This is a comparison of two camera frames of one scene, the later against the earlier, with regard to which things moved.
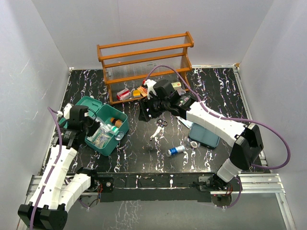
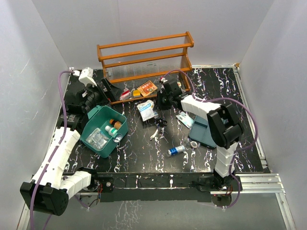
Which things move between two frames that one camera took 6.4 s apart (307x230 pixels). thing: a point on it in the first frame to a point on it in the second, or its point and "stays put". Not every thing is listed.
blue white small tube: (176, 150) stays put
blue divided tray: (204, 136) stays put
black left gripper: (95, 126) to (113, 92)
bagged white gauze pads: (105, 128) to (97, 139)
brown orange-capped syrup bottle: (117, 122) stays put
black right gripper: (146, 104) to (160, 107)
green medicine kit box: (113, 123) stays put
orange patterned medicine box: (143, 90) stays put
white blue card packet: (188, 123) stays put
